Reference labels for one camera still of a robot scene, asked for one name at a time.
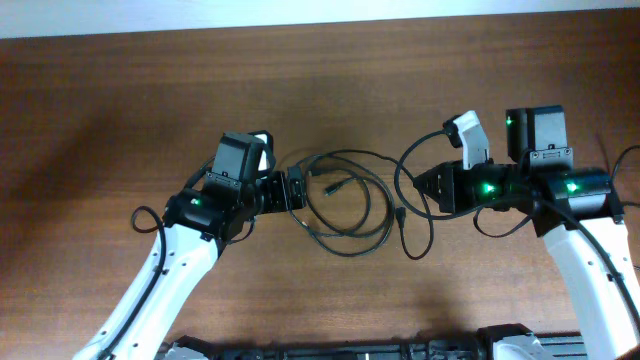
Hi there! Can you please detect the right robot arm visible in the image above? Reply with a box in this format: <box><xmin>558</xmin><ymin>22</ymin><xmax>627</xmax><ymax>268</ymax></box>
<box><xmin>413</xmin><ymin>105</ymin><xmax>639</xmax><ymax>359</ymax></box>

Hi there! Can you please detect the black cable short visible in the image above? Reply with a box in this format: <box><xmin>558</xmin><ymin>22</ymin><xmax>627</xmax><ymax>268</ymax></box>
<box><xmin>306</xmin><ymin>168</ymin><xmax>380</xmax><ymax>238</ymax></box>

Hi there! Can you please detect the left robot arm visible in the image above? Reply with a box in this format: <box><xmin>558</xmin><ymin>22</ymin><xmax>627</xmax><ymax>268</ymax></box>
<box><xmin>75</xmin><ymin>130</ymin><xmax>304</xmax><ymax>359</ymax></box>

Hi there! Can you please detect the black cable long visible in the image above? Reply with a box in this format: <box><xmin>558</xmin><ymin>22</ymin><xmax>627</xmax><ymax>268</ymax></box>
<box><xmin>287</xmin><ymin>148</ymin><xmax>435</xmax><ymax>261</ymax></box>

